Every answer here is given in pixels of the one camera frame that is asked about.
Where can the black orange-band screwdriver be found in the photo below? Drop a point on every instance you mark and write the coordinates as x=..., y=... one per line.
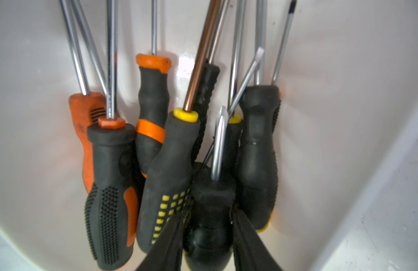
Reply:
x=153, y=99

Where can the stubby black yellow screwdriver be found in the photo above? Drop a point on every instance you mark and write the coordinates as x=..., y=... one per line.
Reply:
x=209, y=237

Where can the long yellow-dotted flathead screwdriver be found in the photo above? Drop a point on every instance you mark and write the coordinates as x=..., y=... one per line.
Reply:
x=170, y=173

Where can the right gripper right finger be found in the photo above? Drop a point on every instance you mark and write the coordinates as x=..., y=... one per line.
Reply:
x=250, y=254

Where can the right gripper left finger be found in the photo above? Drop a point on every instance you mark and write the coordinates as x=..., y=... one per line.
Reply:
x=166, y=253

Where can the black ribbed screwdriver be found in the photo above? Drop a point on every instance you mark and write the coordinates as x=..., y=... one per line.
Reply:
x=208, y=80

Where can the white plastic storage box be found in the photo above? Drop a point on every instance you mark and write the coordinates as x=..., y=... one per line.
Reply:
x=349, y=115

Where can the black orange hex-collar screwdriver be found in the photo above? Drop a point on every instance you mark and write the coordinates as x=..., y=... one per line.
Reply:
x=111, y=206

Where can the black yellow-end screwdriver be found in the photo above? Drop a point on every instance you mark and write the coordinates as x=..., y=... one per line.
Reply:
x=256, y=167

